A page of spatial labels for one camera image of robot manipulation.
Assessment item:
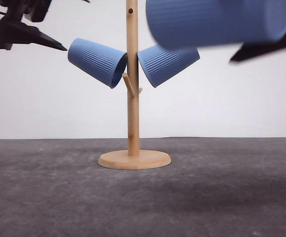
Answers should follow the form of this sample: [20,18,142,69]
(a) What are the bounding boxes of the wooden mug tree stand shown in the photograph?
[98,0,171,170]

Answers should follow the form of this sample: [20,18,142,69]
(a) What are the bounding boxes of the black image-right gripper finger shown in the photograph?
[230,33,286,61]

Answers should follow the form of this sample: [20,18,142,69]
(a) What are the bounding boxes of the blue ribbed cup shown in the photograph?
[137,45,201,87]
[146,0,286,49]
[68,38,127,88]

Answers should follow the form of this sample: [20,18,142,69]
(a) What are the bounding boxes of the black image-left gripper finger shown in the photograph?
[0,16,67,51]

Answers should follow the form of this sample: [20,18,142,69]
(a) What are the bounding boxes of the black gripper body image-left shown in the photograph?
[0,0,52,31]

